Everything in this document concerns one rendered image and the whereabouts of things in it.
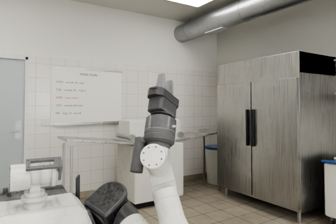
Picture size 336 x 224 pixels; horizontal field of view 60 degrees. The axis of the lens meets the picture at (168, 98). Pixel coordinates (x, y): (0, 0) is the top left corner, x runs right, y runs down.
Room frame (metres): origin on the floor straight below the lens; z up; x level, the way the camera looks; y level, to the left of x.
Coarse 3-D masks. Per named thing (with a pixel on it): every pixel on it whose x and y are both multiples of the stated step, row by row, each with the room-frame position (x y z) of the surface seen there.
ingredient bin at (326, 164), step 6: (330, 162) 3.31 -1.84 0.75; (324, 168) 3.40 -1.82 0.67; (330, 168) 3.34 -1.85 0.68; (324, 174) 3.40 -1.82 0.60; (330, 174) 3.34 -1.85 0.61; (324, 180) 3.40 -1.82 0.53; (330, 180) 3.34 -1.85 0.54; (324, 186) 3.40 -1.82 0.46; (330, 186) 3.34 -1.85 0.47; (324, 192) 3.40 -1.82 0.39; (330, 192) 3.34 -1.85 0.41; (330, 198) 3.34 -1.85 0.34; (330, 204) 3.34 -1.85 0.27; (330, 210) 3.34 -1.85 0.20; (330, 216) 3.35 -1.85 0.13; (330, 222) 3.38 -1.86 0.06
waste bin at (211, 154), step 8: (216, 144) 5.62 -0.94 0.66; (208, 152) 5.27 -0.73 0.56; (216, 152) 5.17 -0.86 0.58; (208, 160) 5.29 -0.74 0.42; (216, 160) 5.18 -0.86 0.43; (208, 168) 5.30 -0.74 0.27; (216, 168) 5.19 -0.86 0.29; (208, 176) 5.32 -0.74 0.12; (216, 176) 5.20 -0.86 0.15; (216, 184) 5.21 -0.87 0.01
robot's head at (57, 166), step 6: (60, 156) 0.79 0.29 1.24; (30, 162) 0.75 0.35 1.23; (36, 162) 0.76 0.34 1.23; (54, 162) 0.77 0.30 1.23; (60, 162) 0.77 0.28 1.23; (30, 168) 0.73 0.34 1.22; (36, 168) 0.74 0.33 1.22; (42, 168) 0.74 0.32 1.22; (48, 168) 0.75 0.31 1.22; (54, 168) 0.76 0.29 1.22; (60, 168) 0.77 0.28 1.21; (54, 174) 0.76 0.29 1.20; (60, 174) 0.78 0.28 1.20; (54, 180) 0.77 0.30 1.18
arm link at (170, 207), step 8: (160, 200) 0.72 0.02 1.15; (168, 200) 0.72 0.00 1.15; (176, 200) 0.72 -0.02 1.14; (160, 208) 0.72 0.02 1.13; (168, 208) 0.71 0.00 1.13; (176, 208) 0.71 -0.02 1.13; (160, 216) 0.71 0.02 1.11; (168, 216) 0.70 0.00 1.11; (176, 216) 0.70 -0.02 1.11; (184, 216) 0.72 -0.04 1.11
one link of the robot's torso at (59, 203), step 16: (0, 192) 0.90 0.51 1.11; (16, 192) 0.90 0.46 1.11; (48, 192) 0.90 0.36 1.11; (64, 192) 0.89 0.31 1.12; (0, 208) 0.75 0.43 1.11; (16, 208) 0.75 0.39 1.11; (32, 208) 0.75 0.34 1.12; (48, 208) 0.75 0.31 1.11; (64, 208) 0.76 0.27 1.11; (80, 208) 0.78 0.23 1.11
